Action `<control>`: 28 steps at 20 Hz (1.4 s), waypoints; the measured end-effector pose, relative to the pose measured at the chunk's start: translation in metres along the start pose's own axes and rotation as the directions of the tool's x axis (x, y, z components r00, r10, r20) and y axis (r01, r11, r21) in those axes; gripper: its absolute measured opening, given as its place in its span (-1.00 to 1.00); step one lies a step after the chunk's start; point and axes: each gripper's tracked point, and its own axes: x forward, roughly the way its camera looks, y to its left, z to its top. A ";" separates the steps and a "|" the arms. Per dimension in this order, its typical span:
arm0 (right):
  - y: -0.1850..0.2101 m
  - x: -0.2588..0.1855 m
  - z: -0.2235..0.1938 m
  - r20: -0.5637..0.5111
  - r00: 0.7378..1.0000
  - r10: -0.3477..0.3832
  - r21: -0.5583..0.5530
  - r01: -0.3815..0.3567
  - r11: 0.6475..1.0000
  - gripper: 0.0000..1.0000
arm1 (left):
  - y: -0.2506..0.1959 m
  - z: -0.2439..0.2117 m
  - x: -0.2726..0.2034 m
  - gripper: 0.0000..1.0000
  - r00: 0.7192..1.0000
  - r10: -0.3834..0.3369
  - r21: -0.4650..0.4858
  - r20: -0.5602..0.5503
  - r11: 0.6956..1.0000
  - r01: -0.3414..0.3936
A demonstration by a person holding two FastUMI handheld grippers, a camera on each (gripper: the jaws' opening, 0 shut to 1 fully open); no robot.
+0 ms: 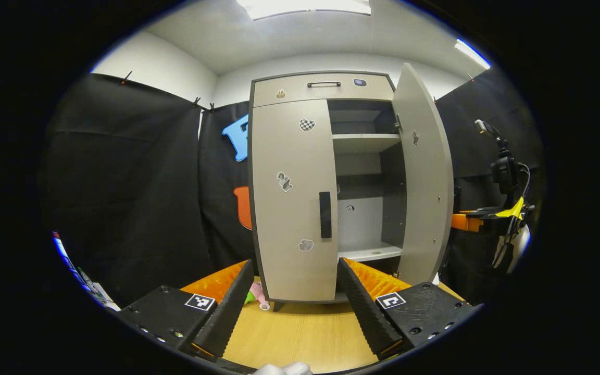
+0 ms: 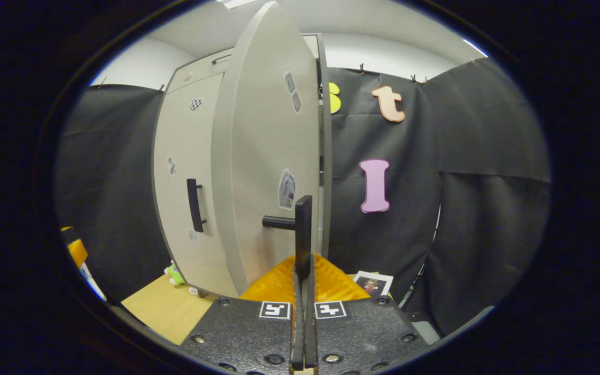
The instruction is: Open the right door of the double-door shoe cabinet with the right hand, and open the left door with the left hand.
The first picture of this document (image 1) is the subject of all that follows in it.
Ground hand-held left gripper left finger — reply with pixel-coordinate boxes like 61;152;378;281
118;259;255;360

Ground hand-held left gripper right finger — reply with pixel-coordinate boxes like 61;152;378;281
336;257;480;361

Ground grey cabinet door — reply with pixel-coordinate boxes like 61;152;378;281
391;62;455;286
251;99;339;303

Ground black door handle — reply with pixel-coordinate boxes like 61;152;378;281
319;192;332;239

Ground grey double-door shoe cabinet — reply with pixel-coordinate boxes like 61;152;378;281
248;70;409;305

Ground white cabinet shelf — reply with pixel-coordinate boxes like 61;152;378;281
332;134;401;154
338;244;403;262

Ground pink and green toy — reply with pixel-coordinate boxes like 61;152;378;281
245;283;270;311

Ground narrow ceiling light panel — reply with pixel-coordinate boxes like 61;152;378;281
455;39;491;70

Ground colourful printed sheets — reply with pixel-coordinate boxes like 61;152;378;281
52;231;121;312

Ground black backdrop cloth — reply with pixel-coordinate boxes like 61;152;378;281
42;73;545;308

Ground wide ceiling light panel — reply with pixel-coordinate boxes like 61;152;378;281
236;0;372;20

